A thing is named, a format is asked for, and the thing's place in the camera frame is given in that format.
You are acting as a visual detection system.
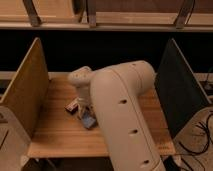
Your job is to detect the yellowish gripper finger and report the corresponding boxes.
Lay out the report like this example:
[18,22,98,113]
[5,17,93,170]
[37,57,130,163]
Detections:
[78,104,84,120]
[86,105,94,115]

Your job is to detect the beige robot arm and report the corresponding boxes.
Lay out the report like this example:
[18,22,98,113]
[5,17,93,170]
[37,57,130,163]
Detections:
[68,60,166,171]

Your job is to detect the left wooden side panel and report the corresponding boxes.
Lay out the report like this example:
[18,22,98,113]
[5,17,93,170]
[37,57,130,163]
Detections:
[0,38,49,142]

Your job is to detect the right dark side panel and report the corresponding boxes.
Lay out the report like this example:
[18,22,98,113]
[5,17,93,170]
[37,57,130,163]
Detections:
[155,38,212,138]

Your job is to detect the wooden shelf rail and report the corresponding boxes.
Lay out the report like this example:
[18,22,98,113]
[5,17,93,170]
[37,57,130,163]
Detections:
[0,0,213,32]

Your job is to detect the black floor cables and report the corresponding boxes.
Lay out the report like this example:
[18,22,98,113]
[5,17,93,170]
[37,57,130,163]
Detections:
[174,111,213,158]

